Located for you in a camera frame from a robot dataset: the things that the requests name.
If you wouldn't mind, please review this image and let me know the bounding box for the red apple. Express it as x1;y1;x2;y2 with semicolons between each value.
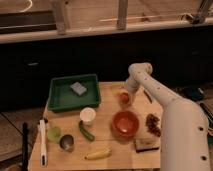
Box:
120;93;130;104

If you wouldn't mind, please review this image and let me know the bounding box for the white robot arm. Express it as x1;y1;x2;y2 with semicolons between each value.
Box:
124;62;211;171

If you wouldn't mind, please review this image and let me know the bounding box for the white paper cup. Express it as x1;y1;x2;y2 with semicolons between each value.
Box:
80;107;96;125

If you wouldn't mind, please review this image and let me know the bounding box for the small metal cup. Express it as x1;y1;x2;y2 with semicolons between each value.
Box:
59;134;74;152

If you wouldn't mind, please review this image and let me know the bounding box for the grey wedge piece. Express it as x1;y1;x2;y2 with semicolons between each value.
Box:
144;90;153;103

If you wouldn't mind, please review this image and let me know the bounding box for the orange bowl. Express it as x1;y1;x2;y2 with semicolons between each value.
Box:
111;111;140;139

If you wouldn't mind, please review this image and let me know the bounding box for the bunch of red grapes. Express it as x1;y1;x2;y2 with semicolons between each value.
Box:
145;114;161;137

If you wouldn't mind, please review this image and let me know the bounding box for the brown bread slice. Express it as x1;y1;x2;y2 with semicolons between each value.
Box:
134;138;160;153

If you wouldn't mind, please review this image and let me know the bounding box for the grey sponge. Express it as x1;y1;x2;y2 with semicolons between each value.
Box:
70;82;87;96

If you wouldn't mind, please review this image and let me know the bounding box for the green cucumber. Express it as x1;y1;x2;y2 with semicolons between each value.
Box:
78;121;95;141

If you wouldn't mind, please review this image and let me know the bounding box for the yellow banana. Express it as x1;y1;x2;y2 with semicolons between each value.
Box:
85;148;111;160

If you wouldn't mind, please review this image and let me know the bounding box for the green plastic tray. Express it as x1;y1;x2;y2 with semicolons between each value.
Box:
48;74;101;112

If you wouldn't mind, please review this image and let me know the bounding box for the light green pear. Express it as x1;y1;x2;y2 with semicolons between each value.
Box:
47;127;61;143

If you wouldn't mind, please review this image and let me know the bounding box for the black table leg pole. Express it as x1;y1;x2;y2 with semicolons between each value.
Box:
22;123;28;171

